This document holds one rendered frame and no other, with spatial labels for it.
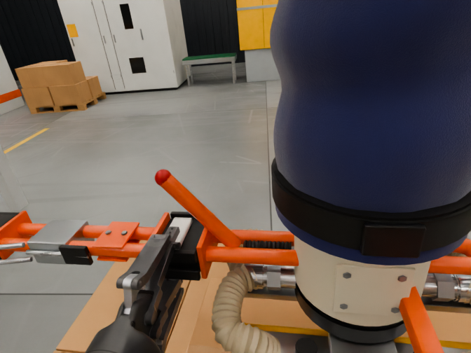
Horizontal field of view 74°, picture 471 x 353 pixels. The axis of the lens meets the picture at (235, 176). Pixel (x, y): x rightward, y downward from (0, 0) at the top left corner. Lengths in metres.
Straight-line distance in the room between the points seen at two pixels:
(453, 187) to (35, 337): 2.20
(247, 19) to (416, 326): 7.33
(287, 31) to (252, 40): 7.27
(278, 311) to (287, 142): 0.51
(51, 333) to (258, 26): 6.69
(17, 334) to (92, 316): 1.00
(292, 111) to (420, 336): 0.25
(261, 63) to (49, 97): 4.58
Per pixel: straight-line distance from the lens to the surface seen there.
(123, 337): 0.36
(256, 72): 7.69
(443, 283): 0.52
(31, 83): 7.66
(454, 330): 0.81
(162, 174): 0.42
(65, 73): 7.17
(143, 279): 0.37
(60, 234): 0.58
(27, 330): 2.36
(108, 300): 1.46
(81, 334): 1.40
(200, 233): 0.48
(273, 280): 0.49
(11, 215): 0.68
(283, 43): 0.29
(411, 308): 0.40
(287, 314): 0.75
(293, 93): 0.31
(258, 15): 7.53
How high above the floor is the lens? 1.54
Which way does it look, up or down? 28 degrees down
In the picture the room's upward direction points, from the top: 6 degrees counter-clockwise
